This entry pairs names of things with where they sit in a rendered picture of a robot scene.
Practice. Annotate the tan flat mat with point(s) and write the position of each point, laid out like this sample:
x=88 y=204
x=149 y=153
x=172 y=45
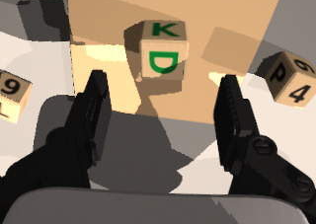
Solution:
x=224 y=38

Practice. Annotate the beige letter block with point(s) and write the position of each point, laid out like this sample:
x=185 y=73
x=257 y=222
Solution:
x=14 y=96
x=292 y=80
x=163 y=50

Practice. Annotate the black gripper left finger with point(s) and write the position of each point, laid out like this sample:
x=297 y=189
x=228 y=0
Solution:
x=69 y=151

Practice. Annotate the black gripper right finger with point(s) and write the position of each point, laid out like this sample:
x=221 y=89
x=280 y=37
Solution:
x=240 y=145

